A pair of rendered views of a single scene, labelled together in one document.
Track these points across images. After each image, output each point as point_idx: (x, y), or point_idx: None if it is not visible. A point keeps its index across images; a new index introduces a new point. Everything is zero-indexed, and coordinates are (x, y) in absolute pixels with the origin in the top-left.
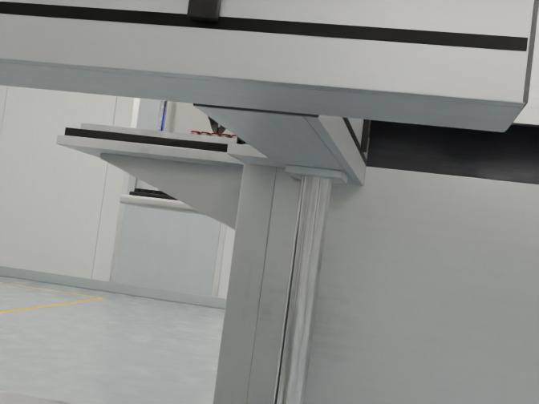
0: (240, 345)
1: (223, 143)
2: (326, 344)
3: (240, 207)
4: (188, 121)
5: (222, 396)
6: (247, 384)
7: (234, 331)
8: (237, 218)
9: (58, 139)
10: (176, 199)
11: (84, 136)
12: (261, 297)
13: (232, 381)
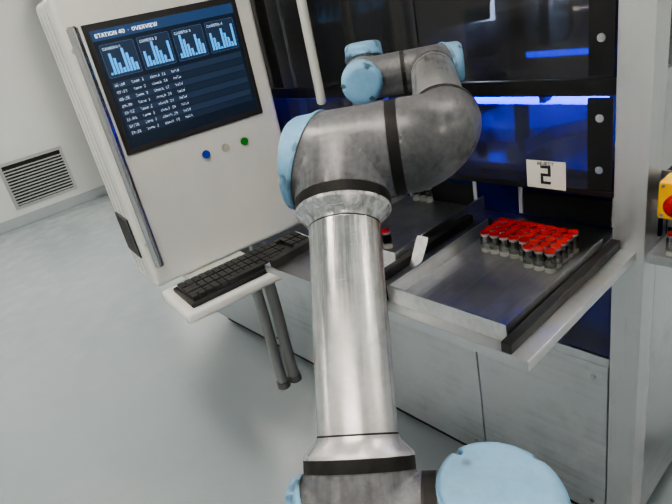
0: (643, 390)
1: (596, 250)
2: (671, 343)
3: (642, 298)
4: (155, 180)
5: (638, 428)
6: (646, 407)
7: (641, 385)
8: (641, 308)
9: (530, 364)
10: (250, 280)
11: (526, 338)
12: (651, 348)
13: (641, 414)
